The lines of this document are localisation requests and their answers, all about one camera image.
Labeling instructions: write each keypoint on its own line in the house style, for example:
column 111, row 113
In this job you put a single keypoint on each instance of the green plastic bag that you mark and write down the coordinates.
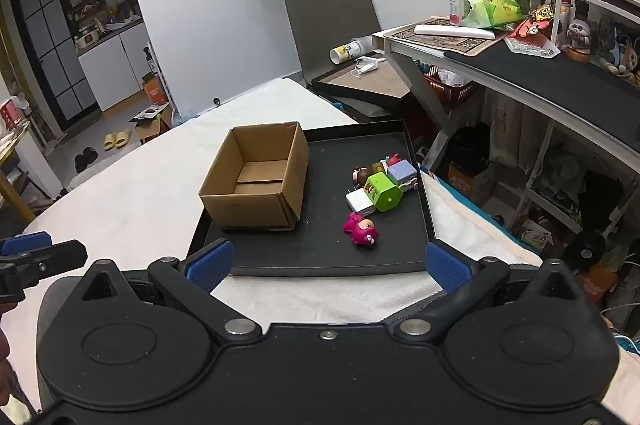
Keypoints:
column 489, row 14

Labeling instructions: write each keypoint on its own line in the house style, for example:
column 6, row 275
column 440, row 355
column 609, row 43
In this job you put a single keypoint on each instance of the white tablecloth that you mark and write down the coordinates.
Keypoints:
column 146, row 206

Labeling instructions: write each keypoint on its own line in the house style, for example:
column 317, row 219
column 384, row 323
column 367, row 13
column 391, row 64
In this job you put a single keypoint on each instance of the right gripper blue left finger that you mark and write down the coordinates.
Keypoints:
column 186, row 286

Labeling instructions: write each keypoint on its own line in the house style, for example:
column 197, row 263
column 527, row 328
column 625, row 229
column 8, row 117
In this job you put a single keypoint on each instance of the brown-haired small figurine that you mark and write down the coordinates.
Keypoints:
column 360, row 175

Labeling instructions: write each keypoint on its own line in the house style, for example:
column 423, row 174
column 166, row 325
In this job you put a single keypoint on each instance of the open cardboard box on floor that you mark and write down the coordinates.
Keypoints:
column 152, row 122

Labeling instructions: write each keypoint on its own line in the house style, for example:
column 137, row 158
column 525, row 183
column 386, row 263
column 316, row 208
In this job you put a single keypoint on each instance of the lavender cube toy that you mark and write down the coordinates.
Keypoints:
column 404, row 175

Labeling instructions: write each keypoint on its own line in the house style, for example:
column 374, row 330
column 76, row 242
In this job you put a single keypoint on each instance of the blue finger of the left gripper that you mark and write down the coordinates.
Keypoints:
column 29, row 258

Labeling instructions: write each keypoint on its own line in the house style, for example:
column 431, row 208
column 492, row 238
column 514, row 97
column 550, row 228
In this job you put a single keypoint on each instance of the black framed brown board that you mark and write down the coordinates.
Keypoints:
column 382, row 86

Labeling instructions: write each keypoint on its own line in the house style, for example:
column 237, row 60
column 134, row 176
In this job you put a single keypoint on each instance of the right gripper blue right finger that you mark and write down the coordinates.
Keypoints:
column 466, row 282

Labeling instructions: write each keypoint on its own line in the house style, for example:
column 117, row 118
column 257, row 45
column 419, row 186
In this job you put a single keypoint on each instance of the yellow slippers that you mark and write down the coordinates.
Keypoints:
column 116, row 140

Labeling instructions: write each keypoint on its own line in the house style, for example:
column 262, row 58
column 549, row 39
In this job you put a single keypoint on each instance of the brown cardboard box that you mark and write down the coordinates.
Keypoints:
column 257, row 179

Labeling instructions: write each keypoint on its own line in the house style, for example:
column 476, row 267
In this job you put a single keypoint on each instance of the green hexagonal box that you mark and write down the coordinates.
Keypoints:
column 382, row 192

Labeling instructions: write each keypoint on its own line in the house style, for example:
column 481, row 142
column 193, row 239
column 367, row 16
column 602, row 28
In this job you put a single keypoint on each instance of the red and blue small figurine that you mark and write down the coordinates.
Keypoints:
column 382, row 165

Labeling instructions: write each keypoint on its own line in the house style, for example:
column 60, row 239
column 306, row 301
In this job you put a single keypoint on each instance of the white power adapter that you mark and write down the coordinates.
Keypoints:
column 359, row 202

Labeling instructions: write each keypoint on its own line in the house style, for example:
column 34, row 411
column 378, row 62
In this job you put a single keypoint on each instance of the white face mask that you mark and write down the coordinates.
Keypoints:
column 365, row 65

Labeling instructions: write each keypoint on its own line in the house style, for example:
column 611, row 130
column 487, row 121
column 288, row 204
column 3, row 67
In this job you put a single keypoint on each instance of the black tray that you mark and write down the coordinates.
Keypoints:
column 317, row 246

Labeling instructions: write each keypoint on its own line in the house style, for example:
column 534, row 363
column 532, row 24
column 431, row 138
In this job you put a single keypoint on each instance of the black slippers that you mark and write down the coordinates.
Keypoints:
column 85, row 158

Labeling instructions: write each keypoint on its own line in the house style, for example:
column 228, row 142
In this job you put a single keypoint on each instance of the white desk with black mat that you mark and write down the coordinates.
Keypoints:
column 581, row 97

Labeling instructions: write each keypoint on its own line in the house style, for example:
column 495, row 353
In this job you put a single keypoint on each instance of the grey chair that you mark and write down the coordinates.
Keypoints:
column 320, row 25

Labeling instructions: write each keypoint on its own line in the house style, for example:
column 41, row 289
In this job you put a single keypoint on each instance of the pink toy figure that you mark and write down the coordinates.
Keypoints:
column 361, row 231

